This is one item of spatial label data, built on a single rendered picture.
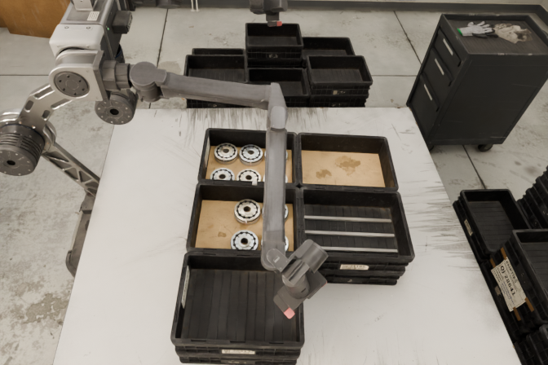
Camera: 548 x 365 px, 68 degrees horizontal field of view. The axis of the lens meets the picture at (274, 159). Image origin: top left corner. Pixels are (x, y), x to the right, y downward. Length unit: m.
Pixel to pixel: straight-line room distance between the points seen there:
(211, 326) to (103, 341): 0.40
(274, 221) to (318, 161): 0.83
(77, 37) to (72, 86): 0.14
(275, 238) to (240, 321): 0.49
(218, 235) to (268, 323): 0.38
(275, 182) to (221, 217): 0.60
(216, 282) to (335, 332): 0.46
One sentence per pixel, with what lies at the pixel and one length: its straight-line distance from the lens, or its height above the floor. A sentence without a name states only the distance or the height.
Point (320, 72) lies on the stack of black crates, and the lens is 2.90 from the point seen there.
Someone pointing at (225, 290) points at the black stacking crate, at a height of 0.83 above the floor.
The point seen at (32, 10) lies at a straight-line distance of 4.29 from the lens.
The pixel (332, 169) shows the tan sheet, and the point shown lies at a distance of 1.82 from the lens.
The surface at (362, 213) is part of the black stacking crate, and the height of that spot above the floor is 0.83.
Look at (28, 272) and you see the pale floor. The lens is 2.72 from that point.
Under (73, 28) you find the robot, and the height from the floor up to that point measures 1.53.
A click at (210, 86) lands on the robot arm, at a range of 1.18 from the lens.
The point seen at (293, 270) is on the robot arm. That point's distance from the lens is 1.04.
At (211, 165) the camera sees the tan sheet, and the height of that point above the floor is 0.83.
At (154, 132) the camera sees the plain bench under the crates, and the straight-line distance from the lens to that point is 2.15.
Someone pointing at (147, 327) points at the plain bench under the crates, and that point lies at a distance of 1.62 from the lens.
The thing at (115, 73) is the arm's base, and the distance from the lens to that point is 1.24.
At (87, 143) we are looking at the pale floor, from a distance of 3.21.
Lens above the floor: 2.20
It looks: 49 degrees down
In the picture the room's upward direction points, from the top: 5 degrees clockwise
